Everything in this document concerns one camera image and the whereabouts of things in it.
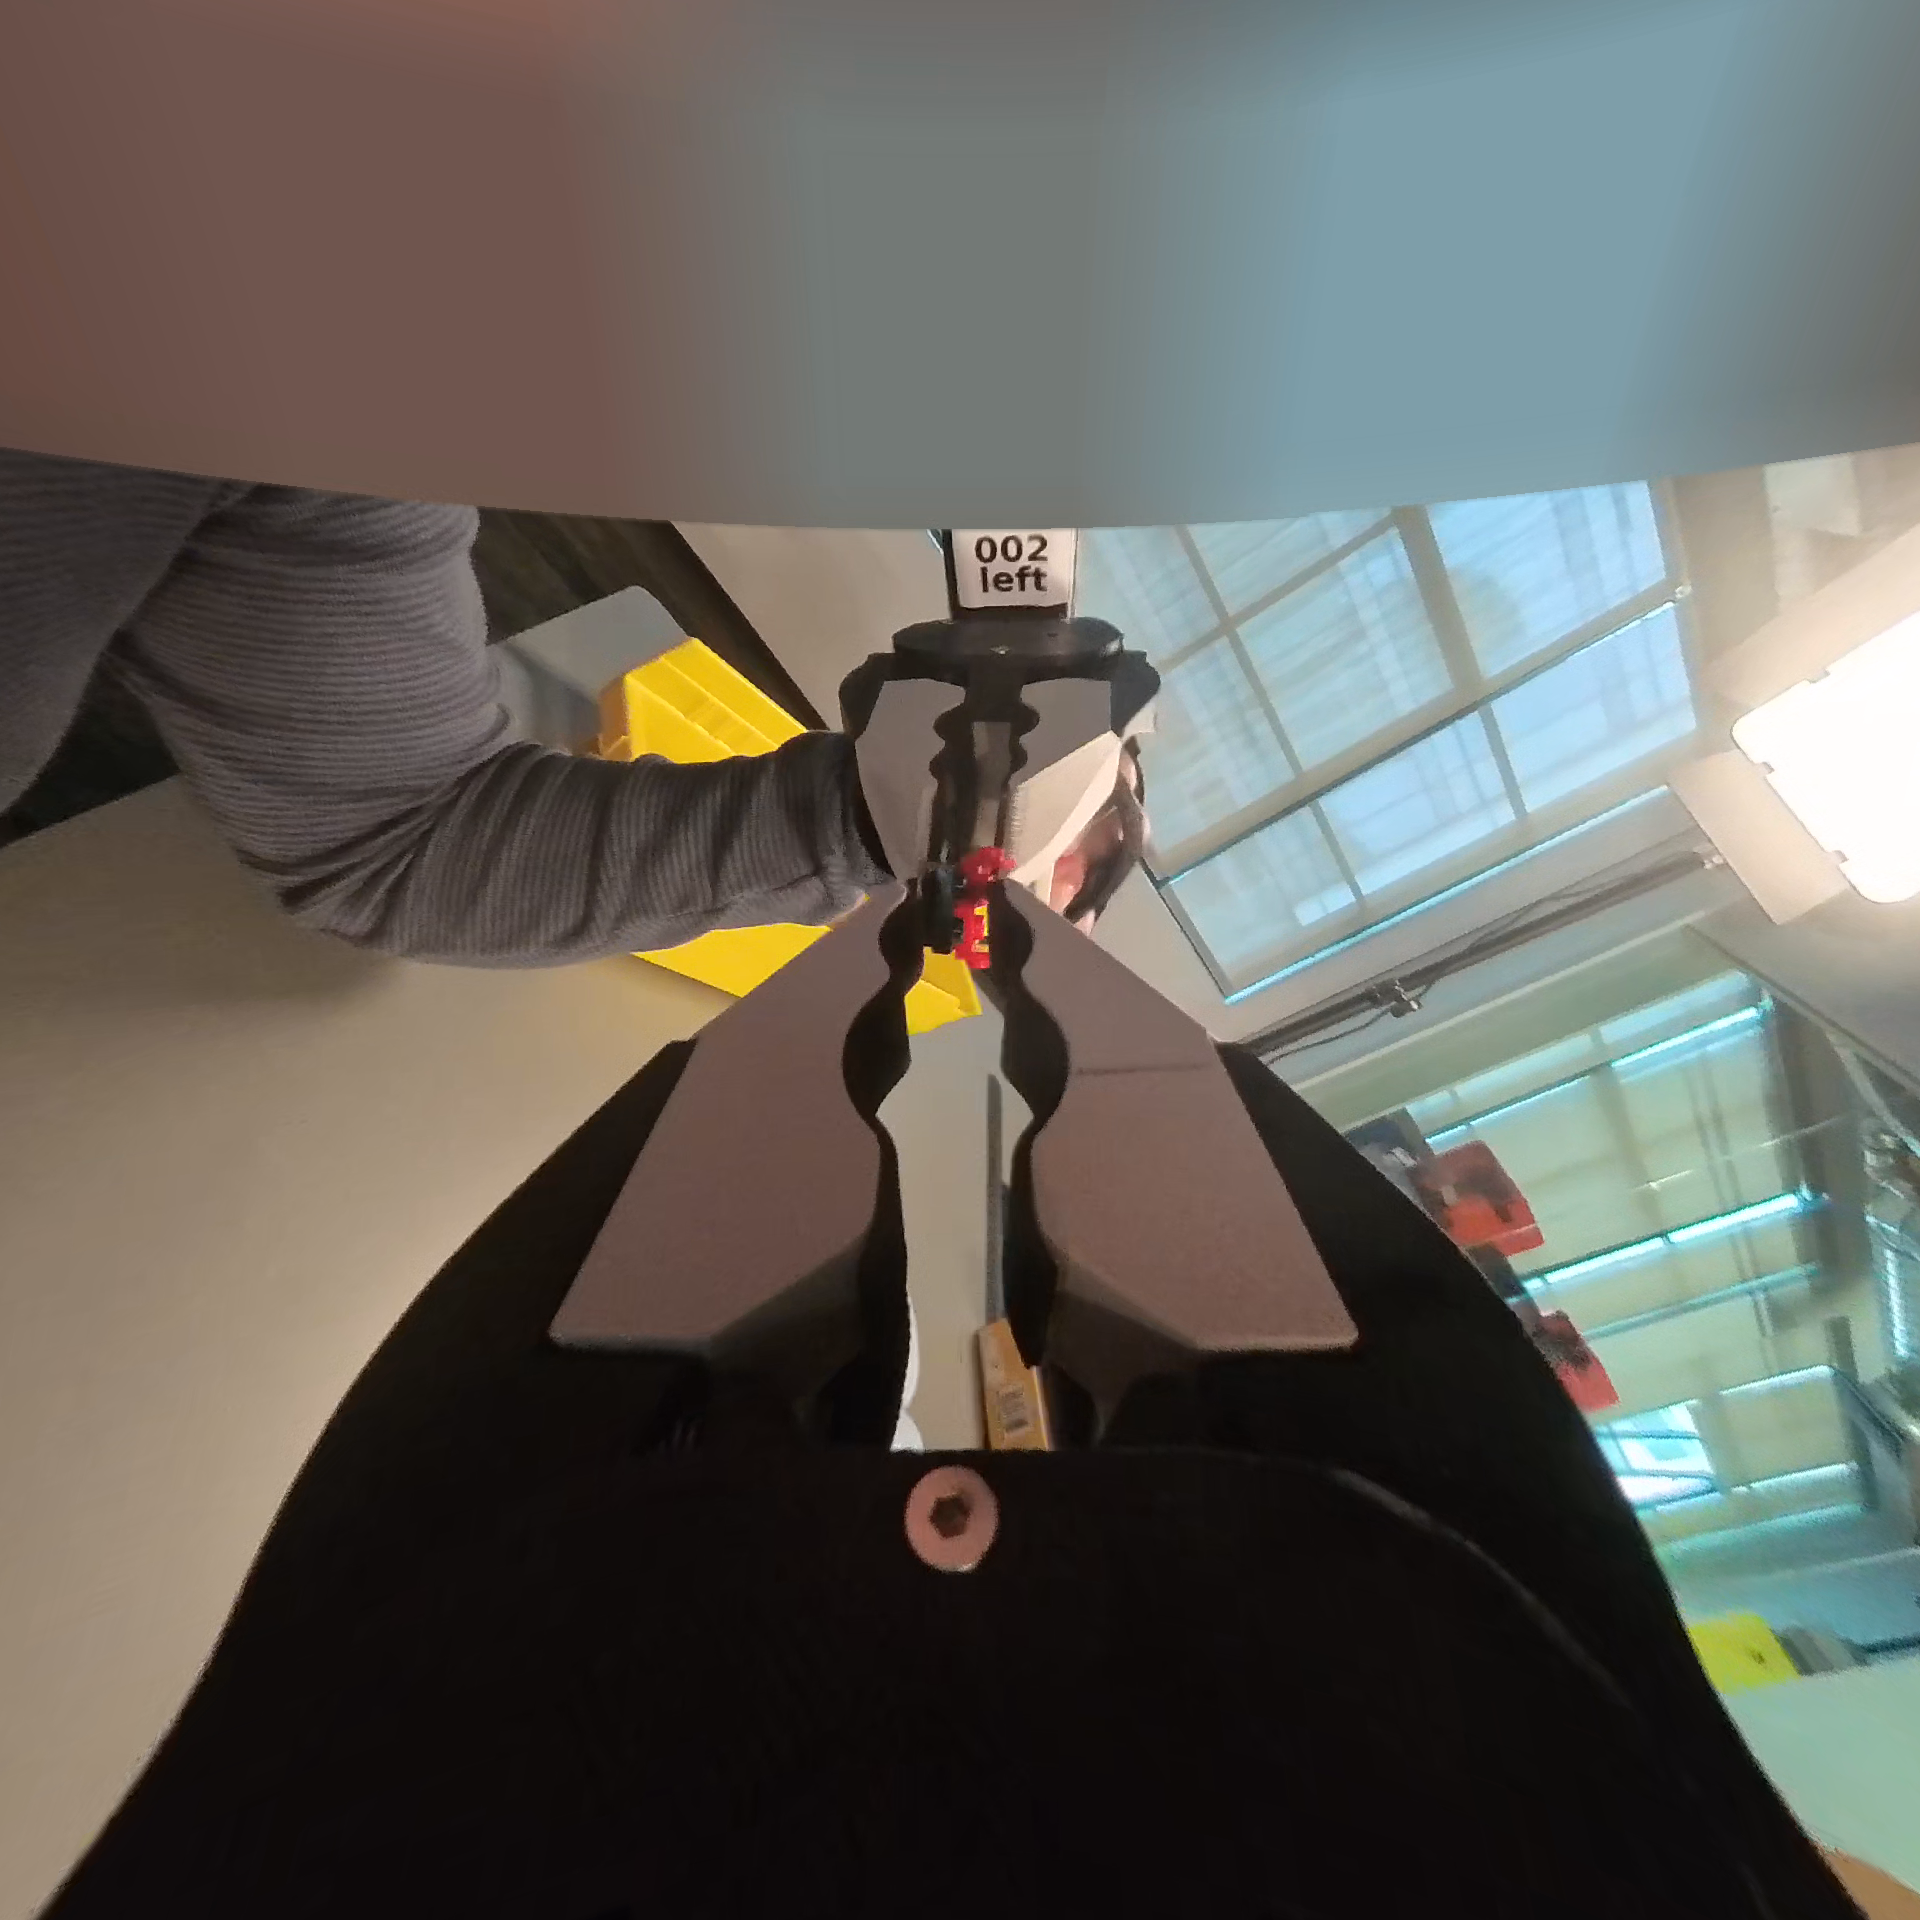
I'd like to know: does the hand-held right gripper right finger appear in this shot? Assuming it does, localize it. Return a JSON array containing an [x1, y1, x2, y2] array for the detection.
[[989, 889, 1362, 1355]]

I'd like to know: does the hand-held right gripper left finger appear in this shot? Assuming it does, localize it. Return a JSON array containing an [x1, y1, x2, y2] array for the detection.
[[542, 882, 915, 1355]]

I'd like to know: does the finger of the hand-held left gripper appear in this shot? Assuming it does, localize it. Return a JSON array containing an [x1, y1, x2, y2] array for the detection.
[[858, 680, 965, 889], [983, 724, 1127, 871]]

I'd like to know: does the small black red lego assembly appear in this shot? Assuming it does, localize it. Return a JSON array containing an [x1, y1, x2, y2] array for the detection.
[[918, 850, 1005, 973]]

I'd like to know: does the yellow plastic parts bin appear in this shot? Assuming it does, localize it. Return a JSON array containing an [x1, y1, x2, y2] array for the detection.
[[592, 634, 983, 1038]]

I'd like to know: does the person's left forearm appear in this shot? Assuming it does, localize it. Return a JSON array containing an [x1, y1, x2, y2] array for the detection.
[[0, 451, 904, 973]]

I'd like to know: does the orange lego box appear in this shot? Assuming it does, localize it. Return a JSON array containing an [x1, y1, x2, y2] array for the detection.
[[975, 1313, 1048, 1448]]

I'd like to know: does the person's left hand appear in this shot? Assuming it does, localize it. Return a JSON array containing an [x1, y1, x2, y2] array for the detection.
[[1048, 737, 1151, 921]]

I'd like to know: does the red storage box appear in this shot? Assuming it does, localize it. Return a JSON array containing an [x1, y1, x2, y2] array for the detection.
[[1519, 1304, 1616, 1407], [1413, 1139, 1552, 1260]]

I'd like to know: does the large paned window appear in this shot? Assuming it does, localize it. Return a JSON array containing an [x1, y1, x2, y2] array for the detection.
[[1081, 474, 1700, 996]]

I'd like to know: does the black light stand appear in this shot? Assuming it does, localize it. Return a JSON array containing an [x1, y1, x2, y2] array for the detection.
[[1241, 838, 1727, 1057]]

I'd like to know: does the white studio light panel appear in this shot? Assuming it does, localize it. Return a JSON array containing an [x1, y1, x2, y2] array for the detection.
[[1670, 604, 1920, 934]]

